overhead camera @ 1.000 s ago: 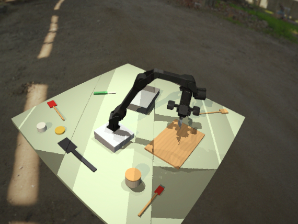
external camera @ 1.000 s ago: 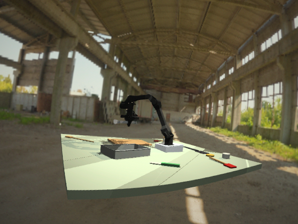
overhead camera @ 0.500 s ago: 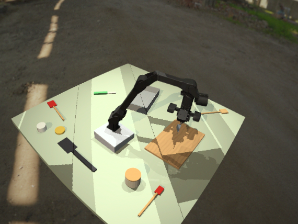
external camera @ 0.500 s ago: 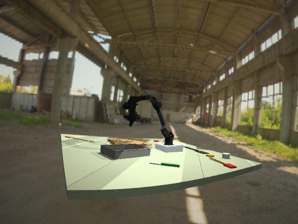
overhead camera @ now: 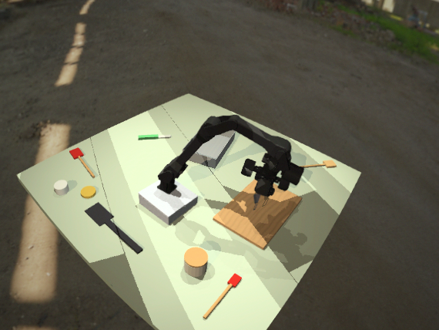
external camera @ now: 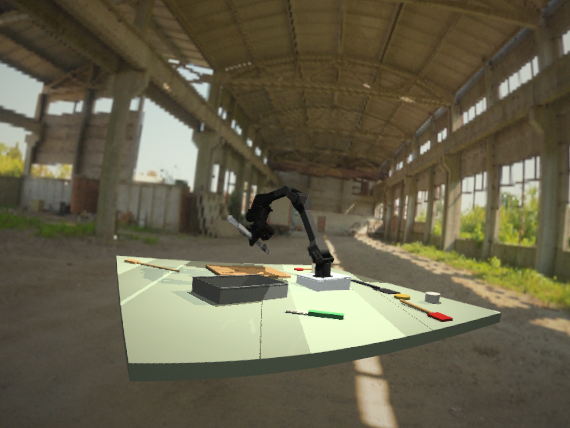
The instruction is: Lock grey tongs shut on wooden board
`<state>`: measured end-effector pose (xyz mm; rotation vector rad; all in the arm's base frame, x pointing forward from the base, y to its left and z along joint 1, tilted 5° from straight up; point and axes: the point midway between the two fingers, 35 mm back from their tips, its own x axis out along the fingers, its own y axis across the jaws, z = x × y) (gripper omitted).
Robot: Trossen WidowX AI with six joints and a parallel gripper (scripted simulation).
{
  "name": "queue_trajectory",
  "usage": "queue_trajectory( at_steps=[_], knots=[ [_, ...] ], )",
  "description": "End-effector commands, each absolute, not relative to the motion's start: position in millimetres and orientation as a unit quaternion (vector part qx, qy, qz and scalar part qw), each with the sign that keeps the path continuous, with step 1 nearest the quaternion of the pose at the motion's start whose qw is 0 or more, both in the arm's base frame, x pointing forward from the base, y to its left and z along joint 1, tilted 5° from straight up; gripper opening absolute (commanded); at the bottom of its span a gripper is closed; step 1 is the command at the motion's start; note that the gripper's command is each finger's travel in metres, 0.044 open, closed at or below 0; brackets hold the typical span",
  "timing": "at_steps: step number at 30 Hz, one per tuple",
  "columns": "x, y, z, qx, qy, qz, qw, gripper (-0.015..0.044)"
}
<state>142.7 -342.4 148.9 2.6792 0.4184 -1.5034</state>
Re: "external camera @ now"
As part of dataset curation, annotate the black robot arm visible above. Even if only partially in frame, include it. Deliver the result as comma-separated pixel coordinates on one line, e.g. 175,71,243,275
245,185,334,279

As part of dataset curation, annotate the black spatula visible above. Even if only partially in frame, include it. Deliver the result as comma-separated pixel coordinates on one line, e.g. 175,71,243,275
351,280,401,294

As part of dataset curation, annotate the white short cylinder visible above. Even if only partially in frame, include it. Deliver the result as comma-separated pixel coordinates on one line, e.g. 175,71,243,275
425,292,440,303

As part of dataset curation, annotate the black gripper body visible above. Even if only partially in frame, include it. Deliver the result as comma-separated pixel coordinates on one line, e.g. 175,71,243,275
244,215,274,235

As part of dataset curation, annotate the light wooden board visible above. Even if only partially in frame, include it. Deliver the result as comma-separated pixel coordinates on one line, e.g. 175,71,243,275
206,264,291,278

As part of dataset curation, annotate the green-handled screwdriver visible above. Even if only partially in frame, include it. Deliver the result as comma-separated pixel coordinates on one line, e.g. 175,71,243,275
286,309,344,320

